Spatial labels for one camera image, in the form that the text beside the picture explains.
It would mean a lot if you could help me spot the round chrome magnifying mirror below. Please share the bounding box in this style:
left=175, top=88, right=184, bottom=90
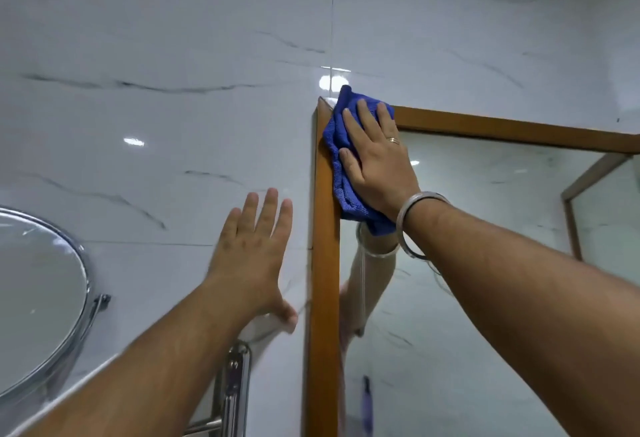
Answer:
left=0, top=207, right=112, bottom=405

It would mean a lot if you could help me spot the blue microfiber cloth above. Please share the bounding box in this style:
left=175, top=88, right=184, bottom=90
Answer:
left=322, top=84, right=397, bottom=236

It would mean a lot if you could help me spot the wooden framed wall mirror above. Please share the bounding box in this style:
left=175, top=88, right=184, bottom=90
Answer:
left=301, top=96, right=640, bottom=437

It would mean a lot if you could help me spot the chrome wall bracket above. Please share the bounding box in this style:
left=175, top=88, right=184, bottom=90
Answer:
left=183, top=341, right=252, bottom=437

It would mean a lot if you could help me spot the silver bangle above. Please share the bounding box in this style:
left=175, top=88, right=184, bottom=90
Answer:
left=396, top=191, right=451, bottom=260

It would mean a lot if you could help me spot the person's left hand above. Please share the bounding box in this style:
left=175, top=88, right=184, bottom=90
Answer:
left=203, top=188, right=299, bottom=335

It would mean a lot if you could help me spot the person's left forearm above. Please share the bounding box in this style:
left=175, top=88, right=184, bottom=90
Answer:
left=20, top=272, right=273, bottom=437

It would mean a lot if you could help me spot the person's right hand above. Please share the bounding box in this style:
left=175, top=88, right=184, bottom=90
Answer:
left=338, top=98, right=422, bottom=222

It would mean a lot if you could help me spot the person's right forearm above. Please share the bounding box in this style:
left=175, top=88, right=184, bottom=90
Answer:
left=404, top=199, right=640, bottom=437

